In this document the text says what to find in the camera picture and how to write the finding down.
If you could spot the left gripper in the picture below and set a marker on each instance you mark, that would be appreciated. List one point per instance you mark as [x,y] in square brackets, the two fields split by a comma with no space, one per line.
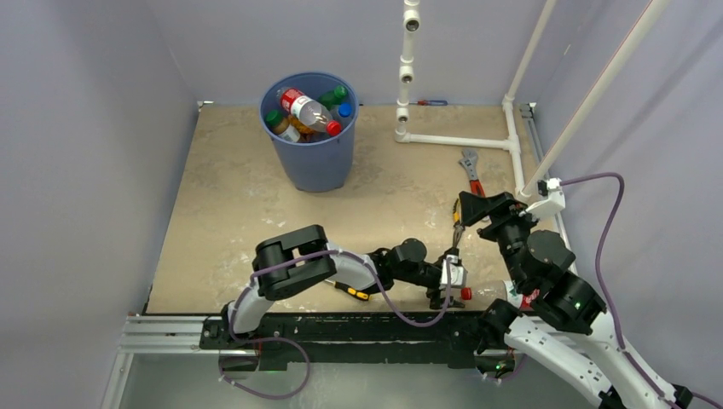
[436,300]

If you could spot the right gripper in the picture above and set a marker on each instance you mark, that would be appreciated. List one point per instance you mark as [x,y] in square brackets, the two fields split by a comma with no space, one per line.
[499,207]

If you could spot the small Pepsi bottle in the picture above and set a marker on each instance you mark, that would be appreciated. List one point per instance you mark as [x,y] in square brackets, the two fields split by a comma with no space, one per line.
[343,113]

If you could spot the green plastic bottle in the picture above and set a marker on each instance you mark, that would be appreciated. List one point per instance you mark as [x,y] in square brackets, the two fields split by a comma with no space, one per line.
[334,97]

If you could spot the red label clear bottle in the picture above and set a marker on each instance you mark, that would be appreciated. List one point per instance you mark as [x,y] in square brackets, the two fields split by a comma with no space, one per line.
[307,111]

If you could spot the green cap tea bottle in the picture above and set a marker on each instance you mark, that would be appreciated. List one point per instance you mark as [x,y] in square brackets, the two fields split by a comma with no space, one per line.
[280,126]

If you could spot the orange juice bottle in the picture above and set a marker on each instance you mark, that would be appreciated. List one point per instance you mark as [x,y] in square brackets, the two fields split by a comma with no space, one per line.
[299,126]

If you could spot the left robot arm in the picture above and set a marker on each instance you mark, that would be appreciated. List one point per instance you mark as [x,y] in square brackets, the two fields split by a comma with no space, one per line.
[294,262]

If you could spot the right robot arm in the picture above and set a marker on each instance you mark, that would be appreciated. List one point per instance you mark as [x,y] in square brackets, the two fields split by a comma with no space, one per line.
[603,368]

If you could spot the blue plastic bin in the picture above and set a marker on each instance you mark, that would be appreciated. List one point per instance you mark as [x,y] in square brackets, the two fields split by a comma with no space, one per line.
[321,165]

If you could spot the red cap clear bottle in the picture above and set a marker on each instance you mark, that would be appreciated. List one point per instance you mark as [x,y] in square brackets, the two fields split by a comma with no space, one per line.
[505,290]

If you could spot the black yellow screwdriver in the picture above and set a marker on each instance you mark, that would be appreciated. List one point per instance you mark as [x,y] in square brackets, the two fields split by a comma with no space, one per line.
[358,295]

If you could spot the red blue screwdriver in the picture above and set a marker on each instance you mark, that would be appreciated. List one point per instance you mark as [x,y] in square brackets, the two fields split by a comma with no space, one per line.
[431,103]

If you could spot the yellow handled pliers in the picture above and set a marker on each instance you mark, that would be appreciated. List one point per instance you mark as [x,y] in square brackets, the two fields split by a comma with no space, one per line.
[457,225]

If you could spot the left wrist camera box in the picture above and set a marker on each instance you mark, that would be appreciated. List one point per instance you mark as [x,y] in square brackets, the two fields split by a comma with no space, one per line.
[454,274]

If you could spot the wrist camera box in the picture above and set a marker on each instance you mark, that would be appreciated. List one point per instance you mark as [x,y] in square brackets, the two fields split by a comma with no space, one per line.
[454,274]
[551,202]

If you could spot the red handled adjustable wrench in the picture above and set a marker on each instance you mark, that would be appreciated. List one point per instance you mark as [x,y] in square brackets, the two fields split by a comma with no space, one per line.
[469,164]

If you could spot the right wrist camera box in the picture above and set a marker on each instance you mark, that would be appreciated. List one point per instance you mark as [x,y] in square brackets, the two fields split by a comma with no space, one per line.
[551,202]

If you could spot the white PVC pipe frame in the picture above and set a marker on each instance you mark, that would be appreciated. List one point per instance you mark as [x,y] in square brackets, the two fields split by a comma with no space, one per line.
[524,188]

